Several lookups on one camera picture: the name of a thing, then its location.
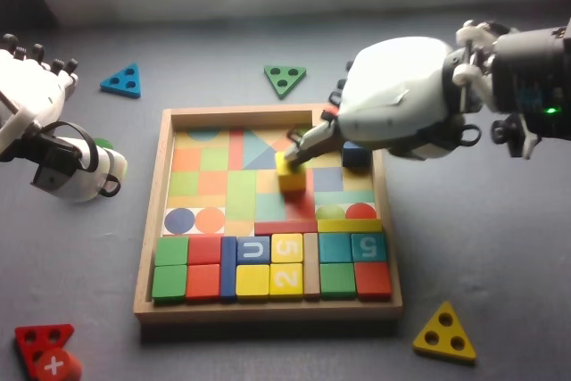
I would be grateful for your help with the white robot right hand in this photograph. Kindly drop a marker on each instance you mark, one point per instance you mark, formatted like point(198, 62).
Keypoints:
point(392, 95)

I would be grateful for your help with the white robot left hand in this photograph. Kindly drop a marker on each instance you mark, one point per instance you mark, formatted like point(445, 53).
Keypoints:
point(31, 91)

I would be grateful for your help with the navy blue cube block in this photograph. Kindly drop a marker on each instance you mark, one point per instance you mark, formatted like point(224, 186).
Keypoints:
point(357, 155)

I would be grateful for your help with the yellow cube block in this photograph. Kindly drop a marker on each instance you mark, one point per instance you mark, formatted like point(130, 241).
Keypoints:
point(292, 178)

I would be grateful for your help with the blue triangle with holes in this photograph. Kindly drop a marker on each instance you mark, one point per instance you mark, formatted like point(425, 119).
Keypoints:
point(122, 81)

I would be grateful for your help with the green triangle with holes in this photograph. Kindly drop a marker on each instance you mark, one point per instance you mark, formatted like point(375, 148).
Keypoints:
point(283, 80)

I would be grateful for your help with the grey table cloth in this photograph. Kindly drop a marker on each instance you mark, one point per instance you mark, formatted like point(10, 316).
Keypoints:
point(468, 242)

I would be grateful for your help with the wooden puzzle tray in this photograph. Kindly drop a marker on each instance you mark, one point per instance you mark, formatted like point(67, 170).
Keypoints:
point(267, 309)

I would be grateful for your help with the yellow triangle with holes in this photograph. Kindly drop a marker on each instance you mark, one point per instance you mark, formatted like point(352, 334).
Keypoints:
point(445, 338)

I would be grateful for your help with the red triangle with holes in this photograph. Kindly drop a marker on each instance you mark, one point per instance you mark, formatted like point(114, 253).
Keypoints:
point(27, 354)

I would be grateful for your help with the red cylinder with plus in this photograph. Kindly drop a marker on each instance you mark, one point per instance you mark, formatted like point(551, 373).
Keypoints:
point(57, 367)

